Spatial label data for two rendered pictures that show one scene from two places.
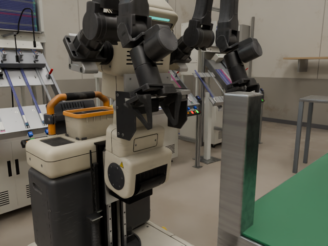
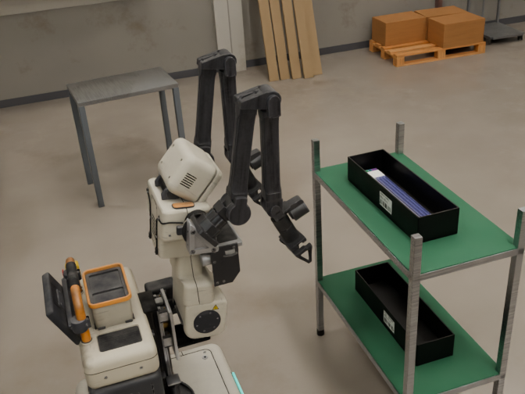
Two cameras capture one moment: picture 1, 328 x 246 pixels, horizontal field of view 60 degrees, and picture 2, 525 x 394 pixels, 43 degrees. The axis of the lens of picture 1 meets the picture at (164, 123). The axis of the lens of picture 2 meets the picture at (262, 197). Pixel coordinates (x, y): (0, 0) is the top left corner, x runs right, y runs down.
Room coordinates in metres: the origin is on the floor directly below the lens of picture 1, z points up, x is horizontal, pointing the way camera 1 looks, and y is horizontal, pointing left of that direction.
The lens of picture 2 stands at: (-0.14, 1.80, 2.31)
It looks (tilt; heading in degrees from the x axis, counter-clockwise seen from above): 29 degrees down; 298
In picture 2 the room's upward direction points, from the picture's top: 4 degrees counter-clockwise
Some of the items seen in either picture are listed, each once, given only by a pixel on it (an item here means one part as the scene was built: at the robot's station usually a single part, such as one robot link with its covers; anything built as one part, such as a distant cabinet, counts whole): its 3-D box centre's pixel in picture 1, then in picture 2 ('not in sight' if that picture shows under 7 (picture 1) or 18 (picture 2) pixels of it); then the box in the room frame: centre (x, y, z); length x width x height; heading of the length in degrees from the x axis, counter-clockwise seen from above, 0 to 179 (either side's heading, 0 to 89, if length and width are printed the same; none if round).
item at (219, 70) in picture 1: (222, 99); not in sight; (4.14, -0.86, 0.65); 1.01 x 0.73 x 1.29; 45
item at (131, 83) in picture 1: (152, 103); (212, 241); (1.02, 0.04, 0.99); 0.28 x 0.16 x 0.22; 136
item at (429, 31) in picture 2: not in sight; (426, 34); (1.59, -5.61, 0.19); 1.10 x 0.73 x 0.39; 45
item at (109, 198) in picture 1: (142, 173); (185, 308); (1.15, 0.09, 0.68); 0.28 x 0.27 x 0.25; 136
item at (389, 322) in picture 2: not in sight; (401, 309); (0.45, -0.54, 0.41); 0.57 x 0.17 x 0.11; 135
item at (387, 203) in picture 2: not in sight; (398, 192); (0.48, -0.52, 1.01); 0.57 x 0.17 x 0.11; 136
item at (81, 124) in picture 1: (92, 122); (108, 295); (1.30, 0.33, 0.87); 0.23 x 0.15 x 0.11; 136
